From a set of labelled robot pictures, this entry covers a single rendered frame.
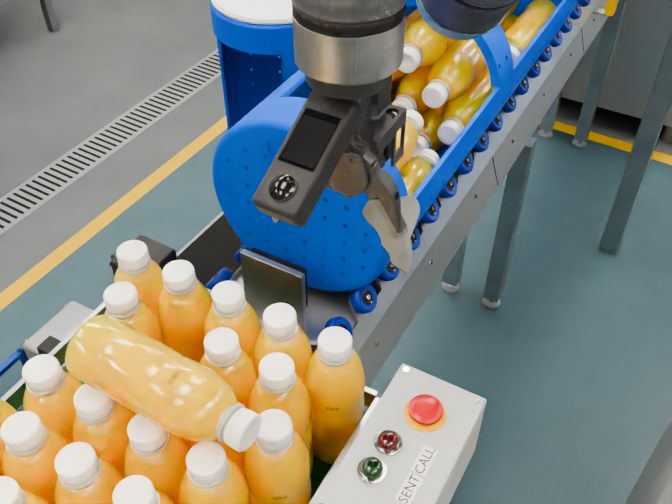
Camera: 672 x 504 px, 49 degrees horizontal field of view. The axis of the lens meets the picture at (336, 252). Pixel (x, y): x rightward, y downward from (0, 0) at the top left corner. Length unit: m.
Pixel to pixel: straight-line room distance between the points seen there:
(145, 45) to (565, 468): 2.72
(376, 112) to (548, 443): 1.57
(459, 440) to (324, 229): 0.36
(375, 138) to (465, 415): 0.31
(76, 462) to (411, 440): 0.33
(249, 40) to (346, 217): 0.76
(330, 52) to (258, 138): 0.41
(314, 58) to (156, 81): 2.94
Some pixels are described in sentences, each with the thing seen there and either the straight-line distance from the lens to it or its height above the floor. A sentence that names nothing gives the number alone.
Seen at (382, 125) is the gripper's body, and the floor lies 1.38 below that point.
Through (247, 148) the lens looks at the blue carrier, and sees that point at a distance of 1.00.
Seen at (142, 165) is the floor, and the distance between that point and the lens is 3.01.
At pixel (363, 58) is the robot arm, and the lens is 0.59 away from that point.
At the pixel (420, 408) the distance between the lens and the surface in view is 0.79.
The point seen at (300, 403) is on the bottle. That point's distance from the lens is 0.84.
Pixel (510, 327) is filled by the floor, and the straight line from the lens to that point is 2.37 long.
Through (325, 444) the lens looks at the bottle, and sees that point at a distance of 0.95.
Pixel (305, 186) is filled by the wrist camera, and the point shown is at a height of 1.38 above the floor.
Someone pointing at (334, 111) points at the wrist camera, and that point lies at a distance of 0.63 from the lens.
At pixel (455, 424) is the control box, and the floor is 1.10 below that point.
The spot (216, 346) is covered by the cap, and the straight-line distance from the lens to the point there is 0.84.
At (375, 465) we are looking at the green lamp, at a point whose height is 1.11.
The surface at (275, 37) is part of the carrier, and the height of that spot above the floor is 1.00.
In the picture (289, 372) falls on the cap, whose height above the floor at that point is 1.11.
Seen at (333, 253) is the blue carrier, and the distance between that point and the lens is 1.03.
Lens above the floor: 1.76
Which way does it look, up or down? 44 degrees down
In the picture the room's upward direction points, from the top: straight up
